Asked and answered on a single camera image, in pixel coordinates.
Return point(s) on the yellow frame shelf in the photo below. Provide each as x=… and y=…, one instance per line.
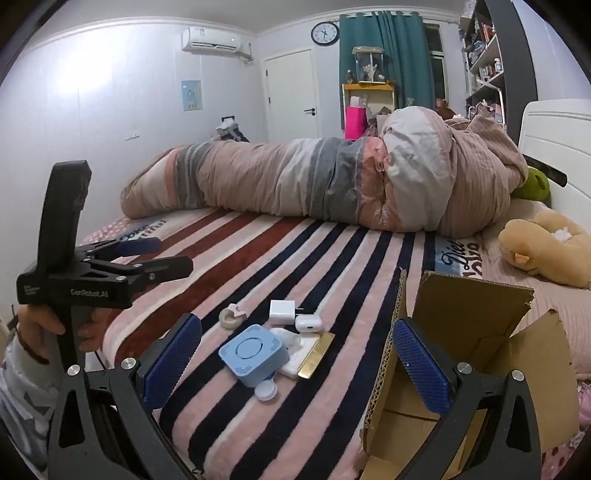
x=369, y=87

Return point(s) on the brown cardboard box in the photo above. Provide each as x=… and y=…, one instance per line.
x=466, y=314

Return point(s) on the white box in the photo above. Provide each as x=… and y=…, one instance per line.
x=302, y=350

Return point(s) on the person's left forearm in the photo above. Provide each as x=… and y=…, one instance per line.
x=23, y=401

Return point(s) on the white charger plug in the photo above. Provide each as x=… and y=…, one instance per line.
x=281, y=310

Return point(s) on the pink gift bag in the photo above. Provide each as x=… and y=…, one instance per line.
x=355, y=122

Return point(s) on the window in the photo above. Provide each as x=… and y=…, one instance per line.
x=436, y=64

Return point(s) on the striped fleece blanket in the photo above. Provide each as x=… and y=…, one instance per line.
x=323, y=258

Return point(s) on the rolled pink grey quilt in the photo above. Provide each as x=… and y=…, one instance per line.
x=300, y=175

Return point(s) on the round wall clock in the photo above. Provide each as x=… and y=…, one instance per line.
x=325, y=33

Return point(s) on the dark bag with white cloth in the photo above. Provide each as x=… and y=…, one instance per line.
x=231, y=131

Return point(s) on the white round cap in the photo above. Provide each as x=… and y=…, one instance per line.
x=265, y=391

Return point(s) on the person's left hand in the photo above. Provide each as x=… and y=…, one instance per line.
x=37, y=325

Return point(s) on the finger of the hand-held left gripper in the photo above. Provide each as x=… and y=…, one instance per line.
x=161, y=268
x=134, y=247

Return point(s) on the white earbuds case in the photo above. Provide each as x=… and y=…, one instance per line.
x=308, y=322

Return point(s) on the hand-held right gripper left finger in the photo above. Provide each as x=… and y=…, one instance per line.
x=171, y=364

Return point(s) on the green plush toy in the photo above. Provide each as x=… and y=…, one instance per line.
x=535, y=184

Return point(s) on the tan plush bear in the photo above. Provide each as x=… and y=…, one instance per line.
x=521, y=249

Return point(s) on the gold bar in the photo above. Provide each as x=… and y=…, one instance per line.
x=318, y=353

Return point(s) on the glass display case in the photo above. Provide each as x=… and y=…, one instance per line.
x=368, y=64

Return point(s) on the small tape roll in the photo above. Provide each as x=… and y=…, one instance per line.
x=227, y=317

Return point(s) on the small wall poster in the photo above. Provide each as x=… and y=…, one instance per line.
x=191, y=95

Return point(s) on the teal curtain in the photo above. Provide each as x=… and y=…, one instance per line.
x=397, y=55

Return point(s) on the brown plush toy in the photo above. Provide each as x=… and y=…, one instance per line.
x=443, y=108

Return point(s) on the white air conditioner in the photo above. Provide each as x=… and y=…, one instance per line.
x=211, y=39

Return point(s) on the white door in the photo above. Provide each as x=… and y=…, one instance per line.
x=291, y=97

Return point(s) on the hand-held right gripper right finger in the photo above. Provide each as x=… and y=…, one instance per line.
x=421, y=369

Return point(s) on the white bed headboard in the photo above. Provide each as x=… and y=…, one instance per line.
x=554, y=134

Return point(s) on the bookshelf with books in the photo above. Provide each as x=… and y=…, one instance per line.
x=485, y=60

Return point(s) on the blue square speaker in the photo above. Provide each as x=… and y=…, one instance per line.
x=251, y=353

